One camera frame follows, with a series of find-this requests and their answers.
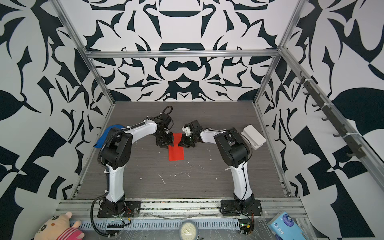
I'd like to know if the red square paper sheet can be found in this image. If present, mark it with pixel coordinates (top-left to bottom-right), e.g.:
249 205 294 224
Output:
168 133 184 162

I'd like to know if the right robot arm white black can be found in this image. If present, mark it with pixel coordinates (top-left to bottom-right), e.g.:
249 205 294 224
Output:
179 120 253 203

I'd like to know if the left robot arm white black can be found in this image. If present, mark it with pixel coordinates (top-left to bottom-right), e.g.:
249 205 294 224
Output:
98 113 174 203

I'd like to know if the blue cloth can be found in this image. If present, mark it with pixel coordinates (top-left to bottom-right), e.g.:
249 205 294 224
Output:
94 125 124 149

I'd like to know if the white rectangular box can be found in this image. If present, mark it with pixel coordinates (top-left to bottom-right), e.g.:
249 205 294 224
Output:
241 125 267 150

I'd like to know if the round analog clock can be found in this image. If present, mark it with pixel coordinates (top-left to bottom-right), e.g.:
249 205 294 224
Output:
179 221 199 240

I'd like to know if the blue tissue pack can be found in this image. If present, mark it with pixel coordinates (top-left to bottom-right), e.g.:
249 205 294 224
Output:
267 212 309 240

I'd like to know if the pink plush toy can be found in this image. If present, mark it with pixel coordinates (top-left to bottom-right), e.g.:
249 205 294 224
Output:
34 212 85 240

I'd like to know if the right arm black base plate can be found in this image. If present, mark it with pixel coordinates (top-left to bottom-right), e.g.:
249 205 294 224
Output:
219 199 263 217

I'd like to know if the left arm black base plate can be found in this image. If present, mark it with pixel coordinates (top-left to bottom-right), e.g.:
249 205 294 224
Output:
97 200 142 218

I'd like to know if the white slotted cable duct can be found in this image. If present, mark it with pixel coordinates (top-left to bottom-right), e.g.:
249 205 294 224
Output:
69 218 241 231

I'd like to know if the black cable at left base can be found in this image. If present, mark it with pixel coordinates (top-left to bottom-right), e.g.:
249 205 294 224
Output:
89 195 132 238

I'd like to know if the black wall hook rack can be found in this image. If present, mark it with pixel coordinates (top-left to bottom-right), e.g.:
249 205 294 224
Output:
297 71 367 159

